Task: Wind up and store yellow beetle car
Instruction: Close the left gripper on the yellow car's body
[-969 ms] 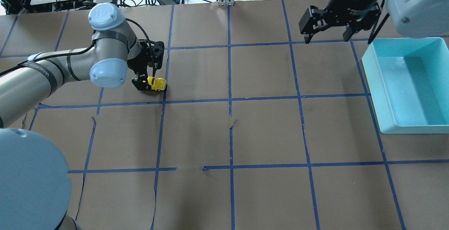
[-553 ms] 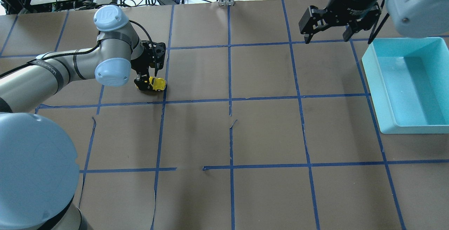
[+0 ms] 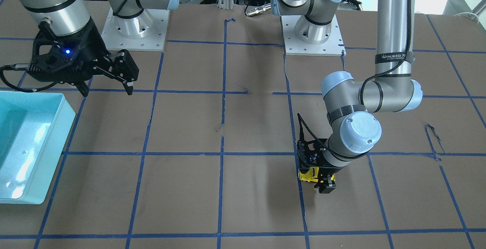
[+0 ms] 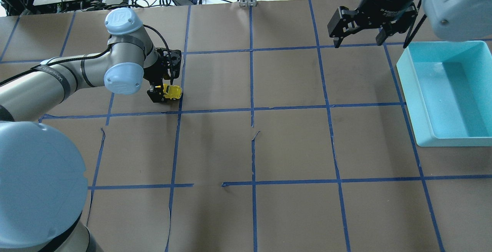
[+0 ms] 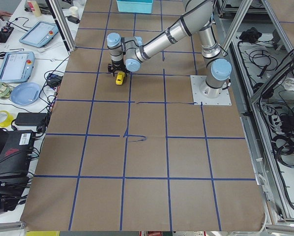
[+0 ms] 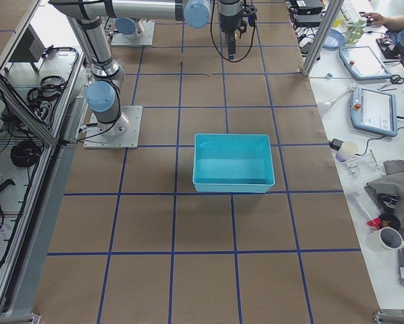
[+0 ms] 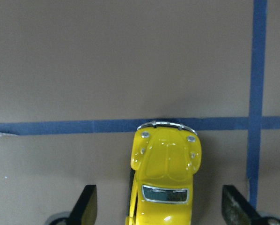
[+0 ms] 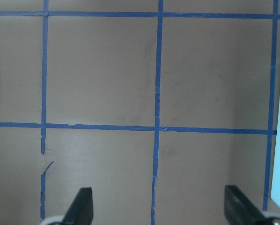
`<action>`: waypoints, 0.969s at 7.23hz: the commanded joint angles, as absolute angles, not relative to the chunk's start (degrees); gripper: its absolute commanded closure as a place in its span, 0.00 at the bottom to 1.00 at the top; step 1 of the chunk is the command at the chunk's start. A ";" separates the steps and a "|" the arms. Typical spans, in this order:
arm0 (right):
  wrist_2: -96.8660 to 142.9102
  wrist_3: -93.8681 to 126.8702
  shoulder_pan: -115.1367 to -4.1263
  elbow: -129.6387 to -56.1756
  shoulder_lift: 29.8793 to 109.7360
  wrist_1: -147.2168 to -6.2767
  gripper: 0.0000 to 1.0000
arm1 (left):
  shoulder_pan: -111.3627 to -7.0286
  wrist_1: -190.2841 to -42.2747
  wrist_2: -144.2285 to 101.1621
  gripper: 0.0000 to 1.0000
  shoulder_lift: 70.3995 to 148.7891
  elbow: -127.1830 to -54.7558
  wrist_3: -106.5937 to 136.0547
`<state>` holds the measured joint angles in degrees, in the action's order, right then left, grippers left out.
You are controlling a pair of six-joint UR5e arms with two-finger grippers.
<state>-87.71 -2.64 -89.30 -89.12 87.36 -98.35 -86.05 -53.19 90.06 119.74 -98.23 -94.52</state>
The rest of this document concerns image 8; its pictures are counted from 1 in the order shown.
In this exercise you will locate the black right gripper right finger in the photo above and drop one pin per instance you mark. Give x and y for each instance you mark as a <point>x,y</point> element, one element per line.
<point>239,210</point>

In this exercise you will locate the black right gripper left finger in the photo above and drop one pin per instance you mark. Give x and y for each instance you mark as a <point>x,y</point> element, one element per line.
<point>81,210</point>

